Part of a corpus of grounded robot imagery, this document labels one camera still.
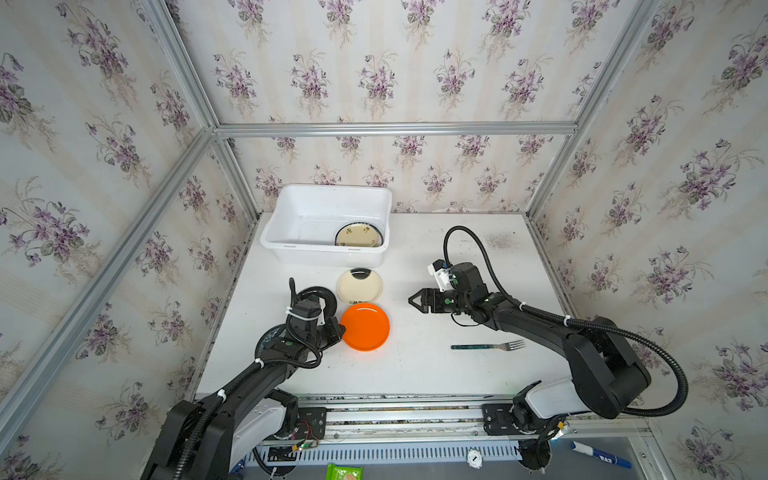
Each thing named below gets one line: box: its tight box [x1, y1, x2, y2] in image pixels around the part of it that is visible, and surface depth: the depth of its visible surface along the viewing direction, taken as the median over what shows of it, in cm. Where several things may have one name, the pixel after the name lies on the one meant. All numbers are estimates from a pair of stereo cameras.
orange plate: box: [340, 302, 391, 352], surface depth 89 cm
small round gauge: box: [467, 448, 484, 469], surface depth 70 cm
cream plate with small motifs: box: [335, 221, 384, 246], surface depth 112 cm
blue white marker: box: [570, 440, 633, 469], surface depth 70 cm
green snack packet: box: [326, 463, 364, 480], surface depth 67 cm
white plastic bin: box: [260, 184, 393, 268], surface depth 115 cm
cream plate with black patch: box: [336, 268, 383, 306], surface depth 101 cm
